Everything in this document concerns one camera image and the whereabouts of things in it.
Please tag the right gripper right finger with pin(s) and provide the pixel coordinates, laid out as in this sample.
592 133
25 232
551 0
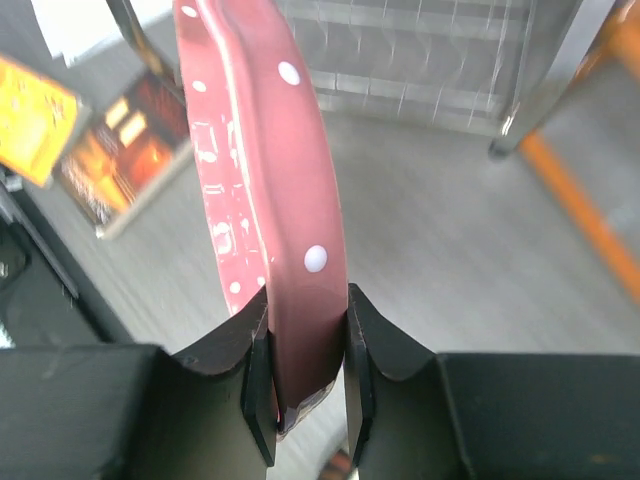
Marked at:
386 387

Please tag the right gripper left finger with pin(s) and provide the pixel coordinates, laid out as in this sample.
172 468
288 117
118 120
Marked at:
234 387

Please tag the pink dotted plate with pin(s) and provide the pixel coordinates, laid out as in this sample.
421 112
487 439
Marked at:
269 187

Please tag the steel dish rack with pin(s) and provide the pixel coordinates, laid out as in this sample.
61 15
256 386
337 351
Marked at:
473 66

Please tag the orange wooden shelf rack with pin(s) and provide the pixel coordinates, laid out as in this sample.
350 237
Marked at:
586 148

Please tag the dark paperback book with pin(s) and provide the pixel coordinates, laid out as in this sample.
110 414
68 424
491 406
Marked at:
129 153

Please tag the orange booklet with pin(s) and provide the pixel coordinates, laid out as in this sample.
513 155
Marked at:
40 121

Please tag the stack of white papers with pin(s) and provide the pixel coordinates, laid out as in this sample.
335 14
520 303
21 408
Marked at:
76 30

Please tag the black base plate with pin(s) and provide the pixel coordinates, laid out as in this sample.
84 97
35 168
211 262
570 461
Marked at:
47 298

